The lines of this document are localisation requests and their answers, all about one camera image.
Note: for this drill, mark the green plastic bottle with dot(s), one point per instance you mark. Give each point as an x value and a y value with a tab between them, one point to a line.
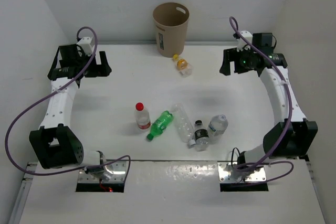
160	125

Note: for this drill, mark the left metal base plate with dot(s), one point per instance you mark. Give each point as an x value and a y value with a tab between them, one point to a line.
113	173

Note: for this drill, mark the black cap labelled bottle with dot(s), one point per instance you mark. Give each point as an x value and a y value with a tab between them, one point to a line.
201	136

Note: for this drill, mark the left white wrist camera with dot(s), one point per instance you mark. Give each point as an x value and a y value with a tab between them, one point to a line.
86	44

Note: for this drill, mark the yellow cap small bottle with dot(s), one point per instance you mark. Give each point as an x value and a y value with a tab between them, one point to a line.
183	67

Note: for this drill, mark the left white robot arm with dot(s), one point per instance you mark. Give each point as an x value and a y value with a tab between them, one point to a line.
54	143

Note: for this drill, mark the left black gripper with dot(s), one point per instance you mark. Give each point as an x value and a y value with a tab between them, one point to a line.
101	70

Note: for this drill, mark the clear bottle blue label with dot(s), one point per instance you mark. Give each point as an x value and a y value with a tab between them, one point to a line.
216	128

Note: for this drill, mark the red cap clear bottle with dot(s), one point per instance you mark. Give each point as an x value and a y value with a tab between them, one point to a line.
142	116

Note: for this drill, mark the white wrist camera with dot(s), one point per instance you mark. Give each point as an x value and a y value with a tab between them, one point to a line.
244	39
86	44

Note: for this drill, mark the brown plastic garbage bin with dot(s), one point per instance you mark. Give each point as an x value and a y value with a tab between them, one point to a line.
171	22

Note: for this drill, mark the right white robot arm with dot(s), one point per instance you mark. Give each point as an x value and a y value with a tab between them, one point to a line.
292	133

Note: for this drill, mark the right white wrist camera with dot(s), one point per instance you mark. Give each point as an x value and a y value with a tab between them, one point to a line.
244	39

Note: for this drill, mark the long clear crushed bottle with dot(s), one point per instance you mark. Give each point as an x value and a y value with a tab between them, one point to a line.
183	125

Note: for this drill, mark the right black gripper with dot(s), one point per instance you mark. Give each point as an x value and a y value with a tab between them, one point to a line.
230	55

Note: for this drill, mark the metal base plate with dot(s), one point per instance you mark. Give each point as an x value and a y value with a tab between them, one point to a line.
113	173
227	175

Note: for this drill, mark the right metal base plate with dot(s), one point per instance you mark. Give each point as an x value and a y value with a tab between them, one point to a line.
227	175

